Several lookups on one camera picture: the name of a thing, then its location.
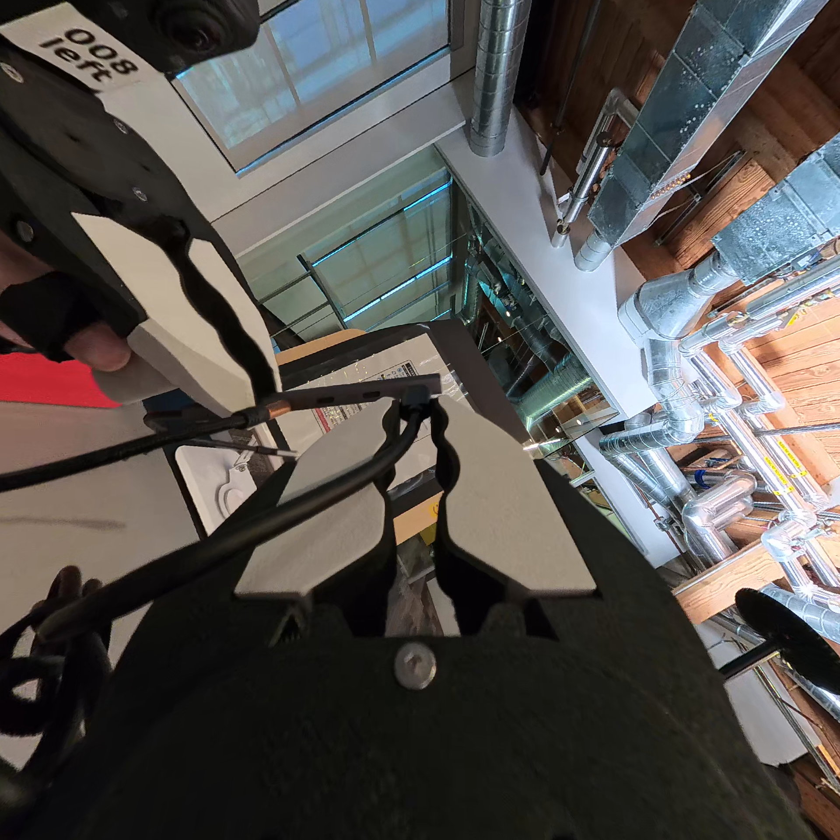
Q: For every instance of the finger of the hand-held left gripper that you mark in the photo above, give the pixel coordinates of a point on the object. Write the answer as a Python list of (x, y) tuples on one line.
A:
[(118, 262), (246, 321)]

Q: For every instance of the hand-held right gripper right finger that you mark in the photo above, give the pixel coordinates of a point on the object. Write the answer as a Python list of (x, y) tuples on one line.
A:
[(518, 518)]

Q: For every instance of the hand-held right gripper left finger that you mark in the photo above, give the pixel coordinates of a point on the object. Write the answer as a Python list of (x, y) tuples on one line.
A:
[(315, 518)]

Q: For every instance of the person's left hand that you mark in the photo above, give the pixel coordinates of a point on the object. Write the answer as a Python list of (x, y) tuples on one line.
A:
[(105, 351)]

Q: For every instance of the white moulded packaging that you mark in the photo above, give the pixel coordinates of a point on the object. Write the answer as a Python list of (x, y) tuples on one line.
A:
[(216, 489)]

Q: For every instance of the red board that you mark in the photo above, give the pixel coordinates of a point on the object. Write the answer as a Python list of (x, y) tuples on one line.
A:
[(39, 380)]

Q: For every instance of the glass partition window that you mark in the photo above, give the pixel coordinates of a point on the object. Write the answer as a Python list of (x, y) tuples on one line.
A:
[(387, 262), (328, 72)]

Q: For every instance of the wooden beam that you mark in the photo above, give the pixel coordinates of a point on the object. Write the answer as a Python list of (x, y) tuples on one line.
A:
[(728, 584)]

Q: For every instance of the insulated silver pipes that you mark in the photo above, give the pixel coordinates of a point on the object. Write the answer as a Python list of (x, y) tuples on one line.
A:
[(722, 407)]

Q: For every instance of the black floor lamp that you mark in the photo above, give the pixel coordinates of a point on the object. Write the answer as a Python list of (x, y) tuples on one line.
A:
[(781, 630)]

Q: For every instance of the silver metal tube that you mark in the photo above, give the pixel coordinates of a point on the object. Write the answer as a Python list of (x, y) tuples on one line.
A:
[(584, 184)]

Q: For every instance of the round silver air duct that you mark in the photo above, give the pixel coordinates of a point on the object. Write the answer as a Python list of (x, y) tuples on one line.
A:
[(810, 610)]

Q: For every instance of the ribbed silver round duct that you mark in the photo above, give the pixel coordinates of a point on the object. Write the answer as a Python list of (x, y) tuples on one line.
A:
[(499, 72)]

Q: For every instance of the rectangular silver air duct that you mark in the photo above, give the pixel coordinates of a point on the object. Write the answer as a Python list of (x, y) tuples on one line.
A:
[(689, 98)]

